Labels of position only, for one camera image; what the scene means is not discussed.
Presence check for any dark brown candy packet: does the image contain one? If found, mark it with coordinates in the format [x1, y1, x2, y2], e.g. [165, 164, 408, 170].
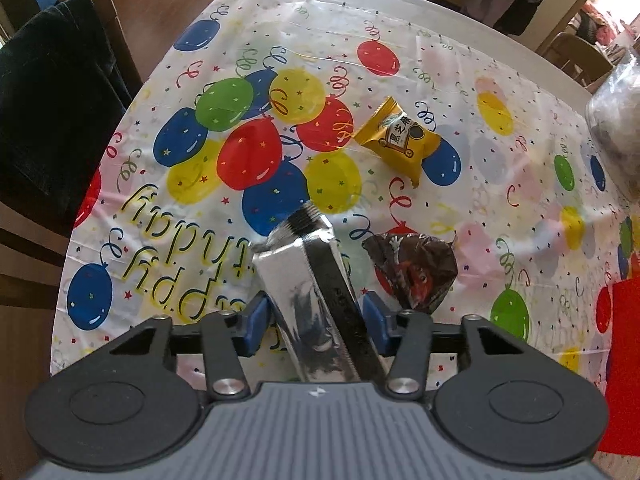
[361, 231, 459, 314]

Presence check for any light wooden chair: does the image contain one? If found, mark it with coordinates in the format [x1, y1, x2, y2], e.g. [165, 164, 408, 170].
[541, 32, 614, 95]

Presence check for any small yellow snack packet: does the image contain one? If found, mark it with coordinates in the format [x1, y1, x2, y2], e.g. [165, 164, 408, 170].
[352, 97, 442, 189]

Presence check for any clear plastic bag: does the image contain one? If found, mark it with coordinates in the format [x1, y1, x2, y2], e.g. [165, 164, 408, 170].
[584, 49, 640, 202]

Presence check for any balloon print tablecloth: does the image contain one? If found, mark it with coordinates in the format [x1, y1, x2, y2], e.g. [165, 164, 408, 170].
[50, 0, 640, 397]

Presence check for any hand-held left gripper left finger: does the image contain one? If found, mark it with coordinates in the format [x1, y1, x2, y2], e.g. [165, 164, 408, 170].
[107, 292, 274, 402]

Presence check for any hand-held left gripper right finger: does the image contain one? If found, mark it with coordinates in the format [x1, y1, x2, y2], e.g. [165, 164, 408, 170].
[361, 290, 532, 402]

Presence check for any silver foil snack packet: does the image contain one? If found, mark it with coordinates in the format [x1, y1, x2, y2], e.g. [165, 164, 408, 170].
[250, 204, 387, 384]

